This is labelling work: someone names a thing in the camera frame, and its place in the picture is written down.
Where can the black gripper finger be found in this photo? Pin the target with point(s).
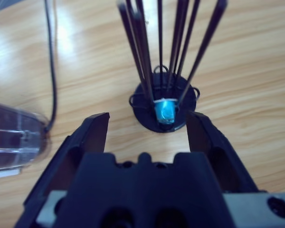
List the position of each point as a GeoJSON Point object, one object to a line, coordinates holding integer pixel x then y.
{"type": "Point", "coordinates": [211, 142]}
{"type": "Point", "coordinates": [85, 137]}

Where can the blue coffee capsule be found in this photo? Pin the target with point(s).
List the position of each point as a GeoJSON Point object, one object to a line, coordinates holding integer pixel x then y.
{"type": "Point", "coordinates": [165, 110]}

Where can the white capsule coffee machine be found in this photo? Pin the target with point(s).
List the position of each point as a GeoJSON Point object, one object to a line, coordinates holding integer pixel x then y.
{"type": "Point", "coordinates": [14, 137]}

